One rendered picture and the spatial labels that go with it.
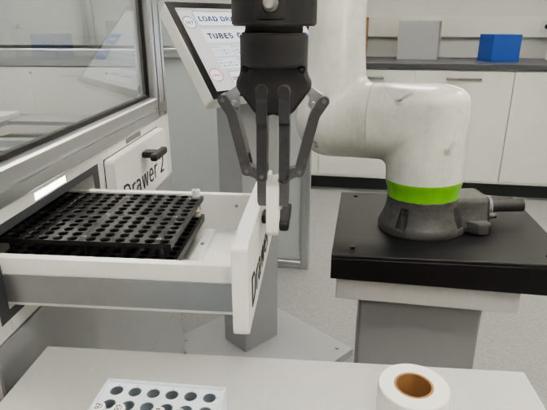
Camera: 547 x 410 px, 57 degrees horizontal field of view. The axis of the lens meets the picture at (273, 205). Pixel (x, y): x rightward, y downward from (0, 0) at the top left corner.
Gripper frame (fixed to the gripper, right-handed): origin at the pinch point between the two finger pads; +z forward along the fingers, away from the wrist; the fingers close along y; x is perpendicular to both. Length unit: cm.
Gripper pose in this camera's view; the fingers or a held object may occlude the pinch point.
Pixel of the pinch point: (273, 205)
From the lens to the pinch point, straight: 61.5
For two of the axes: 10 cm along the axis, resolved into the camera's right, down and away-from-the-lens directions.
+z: 0.0, 9.4, 3.4
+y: 10.0, 0.3, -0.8
